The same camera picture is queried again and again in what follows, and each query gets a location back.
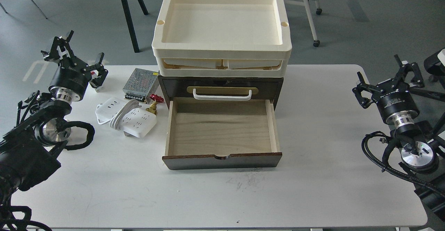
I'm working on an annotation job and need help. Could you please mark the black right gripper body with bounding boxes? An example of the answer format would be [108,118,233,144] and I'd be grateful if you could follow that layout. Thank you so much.
[374,79,420,124]

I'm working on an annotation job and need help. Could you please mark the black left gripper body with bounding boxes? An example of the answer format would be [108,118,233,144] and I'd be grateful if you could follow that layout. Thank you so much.
[49,58,91,101]

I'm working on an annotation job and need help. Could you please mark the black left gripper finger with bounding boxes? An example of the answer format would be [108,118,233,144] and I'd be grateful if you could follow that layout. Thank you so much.
[40,30,74,63]
[86,53,108,74]

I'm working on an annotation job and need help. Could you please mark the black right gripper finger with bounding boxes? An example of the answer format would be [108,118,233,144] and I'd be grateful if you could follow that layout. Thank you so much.
[352,72,380,109]
[394,54,425,88]

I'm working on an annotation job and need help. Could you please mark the white power strip with cable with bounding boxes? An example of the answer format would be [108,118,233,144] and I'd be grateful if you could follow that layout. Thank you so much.
[95,97,157,138]

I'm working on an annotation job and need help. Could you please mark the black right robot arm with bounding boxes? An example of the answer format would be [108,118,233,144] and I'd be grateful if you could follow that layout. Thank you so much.
[352,55,445,221]

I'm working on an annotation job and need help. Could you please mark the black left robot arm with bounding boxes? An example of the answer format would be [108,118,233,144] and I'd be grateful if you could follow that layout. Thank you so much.
[0,31,108,231]

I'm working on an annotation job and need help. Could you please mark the white red circuit breaker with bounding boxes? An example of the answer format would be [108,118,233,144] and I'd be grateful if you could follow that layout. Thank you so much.
[89,71,107,93]

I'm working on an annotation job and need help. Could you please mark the metal mesh power supply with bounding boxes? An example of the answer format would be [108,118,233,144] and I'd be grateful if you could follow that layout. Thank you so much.
[122,68,159,104]

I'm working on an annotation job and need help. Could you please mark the black table legs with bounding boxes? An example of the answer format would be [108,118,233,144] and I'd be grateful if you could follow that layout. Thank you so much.
[121,0,149,53]

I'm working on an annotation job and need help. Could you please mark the cream plastic stacked trays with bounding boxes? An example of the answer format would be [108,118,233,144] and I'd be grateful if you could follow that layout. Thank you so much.
[152,0,292,78]

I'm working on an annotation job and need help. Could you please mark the open wooden drawer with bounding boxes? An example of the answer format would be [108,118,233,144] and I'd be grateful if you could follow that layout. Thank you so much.
[162,98,282,170]

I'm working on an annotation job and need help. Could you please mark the brass valve red handle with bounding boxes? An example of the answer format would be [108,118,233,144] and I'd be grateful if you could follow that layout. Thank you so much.
[146,94,165,115]

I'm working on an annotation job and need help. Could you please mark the white drawer handle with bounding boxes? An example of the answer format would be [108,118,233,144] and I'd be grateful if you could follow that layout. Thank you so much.
[193,88,252,101]

